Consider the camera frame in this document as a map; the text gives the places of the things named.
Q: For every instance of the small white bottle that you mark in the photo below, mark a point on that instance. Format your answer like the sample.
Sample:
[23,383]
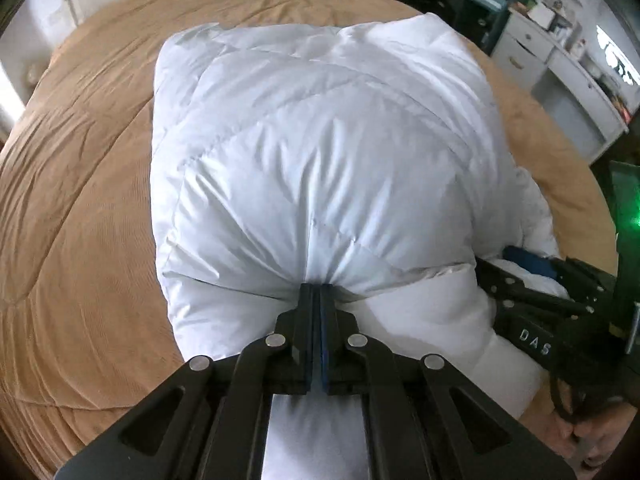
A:
[578,49]

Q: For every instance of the white desk with drawers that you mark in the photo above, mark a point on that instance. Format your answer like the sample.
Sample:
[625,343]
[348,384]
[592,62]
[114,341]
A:
[560,70]

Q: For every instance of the dark shelf unit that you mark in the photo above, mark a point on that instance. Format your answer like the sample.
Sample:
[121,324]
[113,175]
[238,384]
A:
[450,5]

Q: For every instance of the tan quilted bed cover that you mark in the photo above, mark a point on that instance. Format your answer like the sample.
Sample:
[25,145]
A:
[75,210]

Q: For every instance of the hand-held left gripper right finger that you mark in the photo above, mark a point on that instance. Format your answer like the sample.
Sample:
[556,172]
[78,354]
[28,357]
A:
[326,350]

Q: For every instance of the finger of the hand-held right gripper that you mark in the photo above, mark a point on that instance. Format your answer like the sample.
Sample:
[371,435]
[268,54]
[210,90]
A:
[530,262]
[500,285]

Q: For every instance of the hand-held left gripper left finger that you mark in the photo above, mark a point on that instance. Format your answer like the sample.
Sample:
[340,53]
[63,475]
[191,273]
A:
[307,340]

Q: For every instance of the person's right hand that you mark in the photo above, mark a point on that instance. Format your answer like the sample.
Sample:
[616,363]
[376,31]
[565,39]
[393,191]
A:
[615,435]

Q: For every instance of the white box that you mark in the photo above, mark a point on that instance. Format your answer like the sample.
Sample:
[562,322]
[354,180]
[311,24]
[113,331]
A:
[542,16]

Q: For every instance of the bright patterned panel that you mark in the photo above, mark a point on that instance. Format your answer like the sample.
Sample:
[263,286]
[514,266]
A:
[617,55]

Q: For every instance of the white puffer jacket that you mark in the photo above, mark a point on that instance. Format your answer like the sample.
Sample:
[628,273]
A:
[325,160]

